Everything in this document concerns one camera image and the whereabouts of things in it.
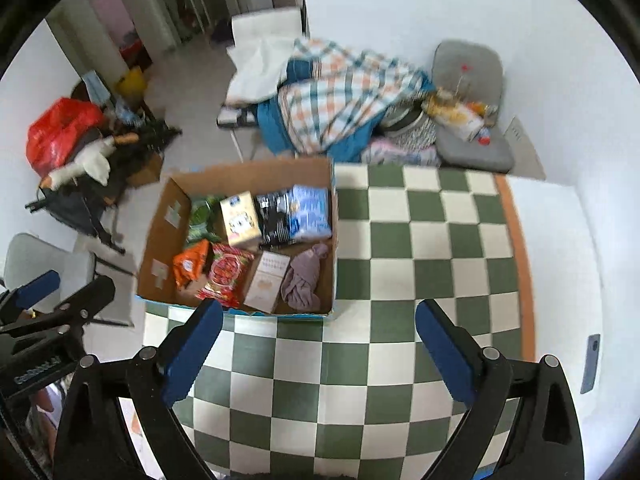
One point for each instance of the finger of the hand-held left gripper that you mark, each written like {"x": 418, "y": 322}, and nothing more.
{"x": 30, "y": 290}
{"x": 85, "y": 300}

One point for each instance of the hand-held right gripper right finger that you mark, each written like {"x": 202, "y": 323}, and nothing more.
{"x": 447, "y": 355}

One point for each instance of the yellow bag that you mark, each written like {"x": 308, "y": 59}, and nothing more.
{"x": 132, "y": 84}

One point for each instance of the blue tissue pack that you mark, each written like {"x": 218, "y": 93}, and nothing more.
{"x": 311, "y": 212}

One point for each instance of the grey padded chair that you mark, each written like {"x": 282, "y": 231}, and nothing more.
{"x": 467, "y": 67}

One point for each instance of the small brown cardboard box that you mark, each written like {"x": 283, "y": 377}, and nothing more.
{"x": 146, "y": 172}

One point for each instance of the green checkered tablecloth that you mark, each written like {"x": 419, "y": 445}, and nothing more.
{"x": 390, "y": 285}

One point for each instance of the black white patterned cloth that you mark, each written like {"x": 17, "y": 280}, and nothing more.
{"x": 410, "y": 127}

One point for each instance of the plaid blanket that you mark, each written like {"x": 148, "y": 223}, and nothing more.
{"x": 340, "y": 100}

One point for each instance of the pink cloth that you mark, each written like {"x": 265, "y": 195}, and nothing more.
{"x": 400, "y": 155}

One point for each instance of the black folded stroller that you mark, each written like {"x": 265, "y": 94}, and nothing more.
{"x": 75, "y": 205}

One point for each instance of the red snack packet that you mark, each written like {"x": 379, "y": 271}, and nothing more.
{"x": 227, "y": 272}

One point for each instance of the blue smartphone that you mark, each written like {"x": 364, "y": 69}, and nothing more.
{"x": 591, "y": 362}

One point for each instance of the grey chair with black legs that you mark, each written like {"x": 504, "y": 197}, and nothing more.
{"x": 50, "y": 260}

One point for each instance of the small red white pack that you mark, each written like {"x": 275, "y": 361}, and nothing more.
{"x": 484, "y": 136}

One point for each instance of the green snack packet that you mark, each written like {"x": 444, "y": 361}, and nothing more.
{"x": 202, "y": 217}

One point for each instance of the black snack packet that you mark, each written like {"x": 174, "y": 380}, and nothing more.
{"x": 275, "y": 217}

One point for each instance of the light blue hanging cloth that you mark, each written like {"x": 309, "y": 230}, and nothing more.
{"x": 96, "y": 87}

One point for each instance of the orange panda snack packet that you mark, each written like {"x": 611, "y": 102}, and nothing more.
{"x": 190, "y": 265}

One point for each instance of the red plastic bag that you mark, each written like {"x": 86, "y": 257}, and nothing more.
{"x": 57, "y": 132}

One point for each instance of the white carton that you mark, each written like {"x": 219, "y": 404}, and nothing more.
{"x": 267, "y": 282}

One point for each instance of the purple cloth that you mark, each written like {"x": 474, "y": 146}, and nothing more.
{"x": 305, "y": 277}

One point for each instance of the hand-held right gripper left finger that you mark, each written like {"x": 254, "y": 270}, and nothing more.
{"x": 192, "y": 355}

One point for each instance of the white goose plush toy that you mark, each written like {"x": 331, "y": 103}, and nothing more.
{"x": 87, "y": 162}

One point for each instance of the yellow tissue pack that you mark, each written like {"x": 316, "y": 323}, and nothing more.
{"x": 240, "y": 222}

